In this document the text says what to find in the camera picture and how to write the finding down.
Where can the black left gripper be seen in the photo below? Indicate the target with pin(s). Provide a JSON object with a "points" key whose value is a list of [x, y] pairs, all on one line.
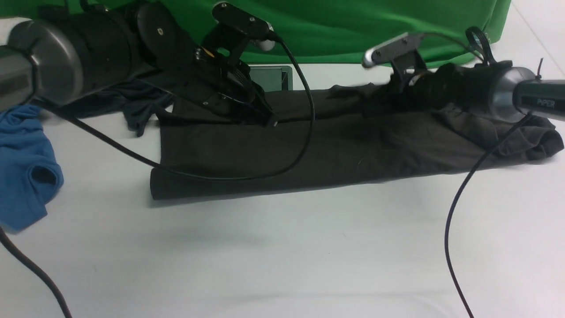
{"points": [[189, 72]]}

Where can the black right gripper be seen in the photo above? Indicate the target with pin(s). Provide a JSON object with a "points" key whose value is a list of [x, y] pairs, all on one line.
{"points": [[398, 97]]}

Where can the gray long-sleeved shirt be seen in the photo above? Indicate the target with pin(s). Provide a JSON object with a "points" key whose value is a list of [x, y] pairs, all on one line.
{"points": [[346, 148]]}

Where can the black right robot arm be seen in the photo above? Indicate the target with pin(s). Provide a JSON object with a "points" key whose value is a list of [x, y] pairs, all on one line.
{"points": [[501, 92]]}

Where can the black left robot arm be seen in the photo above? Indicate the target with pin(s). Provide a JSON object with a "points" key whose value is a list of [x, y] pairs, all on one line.
{"points": [[61, 61]]}

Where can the dark teal crumpled shirt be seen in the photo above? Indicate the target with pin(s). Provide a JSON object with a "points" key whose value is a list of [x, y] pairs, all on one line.
{"points": [[136, 100]]}

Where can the blue crumpled shirt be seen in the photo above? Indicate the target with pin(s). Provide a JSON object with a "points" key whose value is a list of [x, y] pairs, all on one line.
{"points": [[30, 176]]}

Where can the green backdrop cloth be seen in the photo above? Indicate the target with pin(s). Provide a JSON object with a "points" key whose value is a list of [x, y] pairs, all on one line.
{"points": [[336, 31]]}

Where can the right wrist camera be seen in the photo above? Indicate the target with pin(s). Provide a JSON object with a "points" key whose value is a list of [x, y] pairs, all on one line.
{"points": [[401, 53]]}

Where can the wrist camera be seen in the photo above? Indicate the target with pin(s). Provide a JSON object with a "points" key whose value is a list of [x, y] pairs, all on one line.
{"points": [[401, 53], [235, 30]]}

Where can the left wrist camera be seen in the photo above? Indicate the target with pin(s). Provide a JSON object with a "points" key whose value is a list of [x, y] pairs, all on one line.
{"points": [[235, 30]]}

